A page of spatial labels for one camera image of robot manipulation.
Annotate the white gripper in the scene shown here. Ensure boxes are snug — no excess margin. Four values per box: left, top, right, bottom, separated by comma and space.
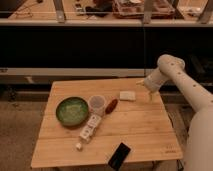
136, 69, 169, 102

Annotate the white sponge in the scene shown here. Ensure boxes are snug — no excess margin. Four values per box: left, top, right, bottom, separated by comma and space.
119, 91, 136, 101

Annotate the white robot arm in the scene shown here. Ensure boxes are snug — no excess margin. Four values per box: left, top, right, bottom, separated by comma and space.
138, 54, 213, 171

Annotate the green ceramic bowl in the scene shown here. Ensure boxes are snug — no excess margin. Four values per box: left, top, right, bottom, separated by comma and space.
56, 97, 89, 127

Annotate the brown sausage-shaped object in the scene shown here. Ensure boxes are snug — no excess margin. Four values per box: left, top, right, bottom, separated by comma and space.
105, 99, 118, 114

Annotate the clear plastic cup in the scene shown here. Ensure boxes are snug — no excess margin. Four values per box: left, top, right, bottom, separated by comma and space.
88, 95, 106, 116

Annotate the wooden folding table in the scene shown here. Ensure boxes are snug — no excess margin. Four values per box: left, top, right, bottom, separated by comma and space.
31, 78, 183, 168

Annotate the white plastic bottle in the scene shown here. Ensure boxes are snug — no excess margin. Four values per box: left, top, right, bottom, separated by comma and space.
79, 114, 102, 143

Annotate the black smartphone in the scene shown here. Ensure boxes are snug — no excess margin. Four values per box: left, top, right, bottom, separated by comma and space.
108, 143, 131, 171

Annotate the cluttered tray on shelf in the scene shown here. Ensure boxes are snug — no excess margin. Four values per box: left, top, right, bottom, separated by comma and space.
112, 0, 175, 18

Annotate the small white bottle cap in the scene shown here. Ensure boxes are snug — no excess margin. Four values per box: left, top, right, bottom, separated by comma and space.
76, 143, 83, 150

